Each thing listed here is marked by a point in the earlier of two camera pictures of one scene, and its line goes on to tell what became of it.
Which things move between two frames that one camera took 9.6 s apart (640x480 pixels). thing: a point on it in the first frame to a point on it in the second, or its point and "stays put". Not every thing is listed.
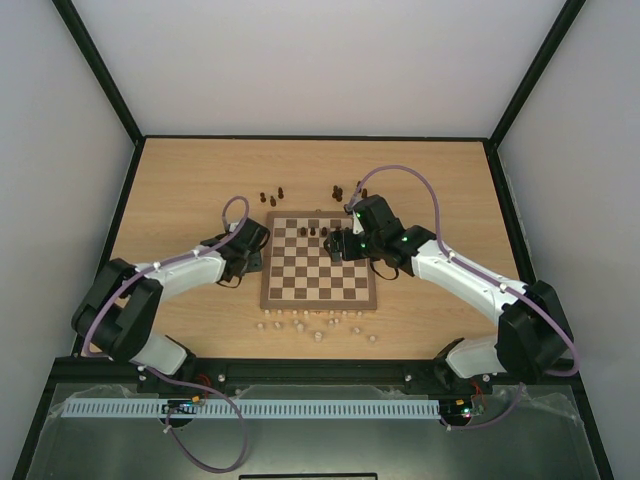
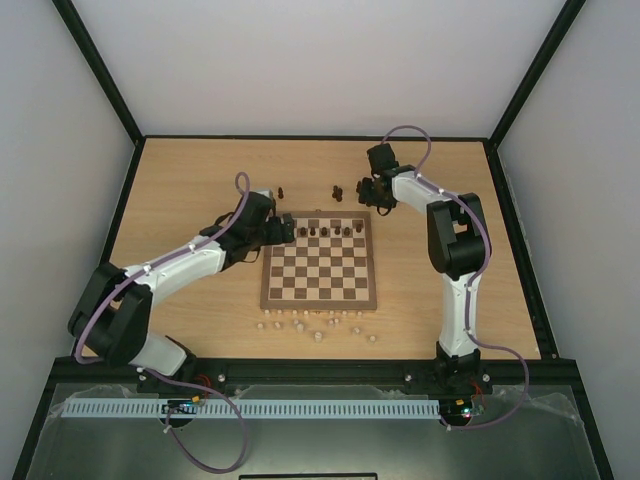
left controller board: x=182 y=406 stays put
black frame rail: x=515 y=373 stays put
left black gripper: x=256 y=261 to x=277 y=234
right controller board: x=455 y=408 stays put
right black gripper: x=338 y=245 to x=370 y=191
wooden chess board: x=299 y=272 stays put
